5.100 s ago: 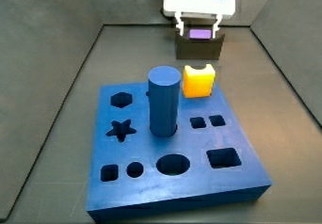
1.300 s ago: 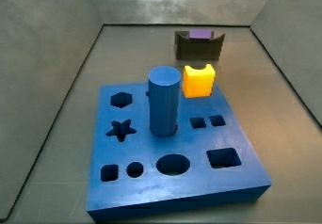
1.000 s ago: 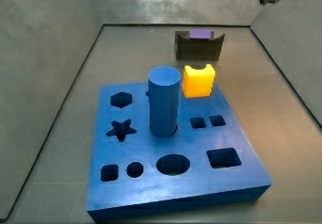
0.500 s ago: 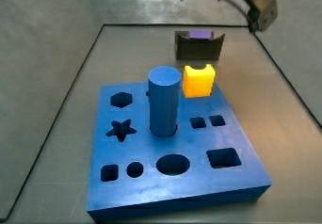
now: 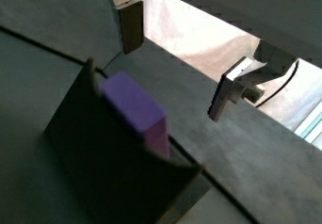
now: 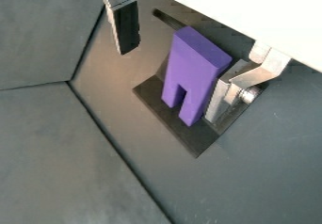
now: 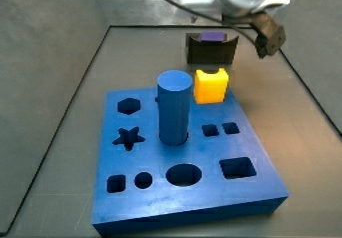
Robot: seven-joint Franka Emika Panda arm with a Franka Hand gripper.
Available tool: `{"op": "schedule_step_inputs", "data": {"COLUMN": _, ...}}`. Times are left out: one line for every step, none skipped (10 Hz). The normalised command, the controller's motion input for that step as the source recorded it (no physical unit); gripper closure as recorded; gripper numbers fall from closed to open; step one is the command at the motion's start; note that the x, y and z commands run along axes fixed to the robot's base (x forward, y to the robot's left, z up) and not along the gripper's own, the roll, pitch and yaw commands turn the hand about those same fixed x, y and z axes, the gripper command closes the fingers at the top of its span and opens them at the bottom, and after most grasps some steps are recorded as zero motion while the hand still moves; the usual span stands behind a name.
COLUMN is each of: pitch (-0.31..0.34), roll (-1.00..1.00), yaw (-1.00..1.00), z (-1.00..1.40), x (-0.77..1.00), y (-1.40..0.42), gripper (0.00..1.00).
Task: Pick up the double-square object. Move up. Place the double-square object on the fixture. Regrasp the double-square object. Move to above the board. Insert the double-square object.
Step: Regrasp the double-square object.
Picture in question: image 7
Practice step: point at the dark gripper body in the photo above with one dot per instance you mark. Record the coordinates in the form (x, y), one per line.
(270, 34)

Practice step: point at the blue shape-sorter board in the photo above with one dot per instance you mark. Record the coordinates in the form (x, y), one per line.
(155, 186)

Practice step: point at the purple double-square block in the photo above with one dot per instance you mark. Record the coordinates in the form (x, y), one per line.
(213, 36)

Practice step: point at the black curved stand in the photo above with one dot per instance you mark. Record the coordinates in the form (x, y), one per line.
(210, 52)

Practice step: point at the yellow notched block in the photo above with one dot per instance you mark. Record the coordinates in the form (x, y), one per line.
(210, 86)

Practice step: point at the blue cylinder peg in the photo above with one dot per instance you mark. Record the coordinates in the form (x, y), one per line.
(174, 95)

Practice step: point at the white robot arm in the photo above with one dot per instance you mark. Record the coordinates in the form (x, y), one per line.
(251, 12)

